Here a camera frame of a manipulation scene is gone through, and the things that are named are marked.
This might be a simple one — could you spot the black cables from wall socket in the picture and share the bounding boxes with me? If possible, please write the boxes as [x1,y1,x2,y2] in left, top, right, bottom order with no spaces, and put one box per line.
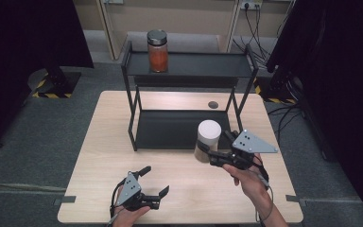
[232,3,297,68]

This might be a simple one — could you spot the white-lidded jar of beige powder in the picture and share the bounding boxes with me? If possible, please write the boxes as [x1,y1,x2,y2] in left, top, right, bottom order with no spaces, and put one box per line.
[194,119,222,164]

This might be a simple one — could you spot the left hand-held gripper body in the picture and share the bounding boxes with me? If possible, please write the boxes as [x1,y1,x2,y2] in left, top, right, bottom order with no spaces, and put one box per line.
[114,170,162,213]

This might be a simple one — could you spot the person's left hand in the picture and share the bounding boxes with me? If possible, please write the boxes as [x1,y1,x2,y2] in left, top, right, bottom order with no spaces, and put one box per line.
[111,204,152,227]

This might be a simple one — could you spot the black metal two-tier rack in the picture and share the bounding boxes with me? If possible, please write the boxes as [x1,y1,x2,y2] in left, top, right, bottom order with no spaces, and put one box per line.
[121,41,260,153]

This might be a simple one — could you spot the black cables on floor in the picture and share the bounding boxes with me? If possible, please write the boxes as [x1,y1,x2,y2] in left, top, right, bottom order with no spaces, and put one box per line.
[266,103,304,144]

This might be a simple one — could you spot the person's right hand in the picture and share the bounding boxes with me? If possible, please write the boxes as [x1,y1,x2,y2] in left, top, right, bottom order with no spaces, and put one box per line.
[221,153,274,206]

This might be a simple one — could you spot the black curtain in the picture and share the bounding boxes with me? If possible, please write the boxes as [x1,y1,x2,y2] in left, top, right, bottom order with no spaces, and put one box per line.
[0,0,95,152]
[266,0,363,227]

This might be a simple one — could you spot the black-yellow striped stand base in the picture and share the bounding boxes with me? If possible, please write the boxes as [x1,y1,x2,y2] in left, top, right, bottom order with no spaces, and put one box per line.
[27,68,82,99]
[253,75,298,105]

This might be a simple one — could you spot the grey tape strip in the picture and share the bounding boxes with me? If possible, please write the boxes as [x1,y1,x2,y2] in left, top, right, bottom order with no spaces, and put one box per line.
[285,194,310,208]
[53,195,77,206]

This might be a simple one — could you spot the left hand-held gripper cable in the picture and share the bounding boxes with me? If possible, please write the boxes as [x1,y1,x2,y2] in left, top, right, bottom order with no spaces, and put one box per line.
[108,181,126,227]

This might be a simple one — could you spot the black-lidded jar of orange sauce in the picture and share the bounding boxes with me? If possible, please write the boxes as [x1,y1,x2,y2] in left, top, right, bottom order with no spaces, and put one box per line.
[147,28,169,74]

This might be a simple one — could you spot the white wall power socket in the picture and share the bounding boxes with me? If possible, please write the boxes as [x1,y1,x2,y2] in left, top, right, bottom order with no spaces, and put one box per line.
[239,0,264,10]

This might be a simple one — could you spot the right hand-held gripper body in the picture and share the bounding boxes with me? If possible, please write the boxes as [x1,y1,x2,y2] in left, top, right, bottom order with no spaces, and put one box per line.
[208,128,279,171]

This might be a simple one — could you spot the beige partition panel frame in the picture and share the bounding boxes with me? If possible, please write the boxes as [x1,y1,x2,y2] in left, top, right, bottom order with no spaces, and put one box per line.
[74,0,245,61]

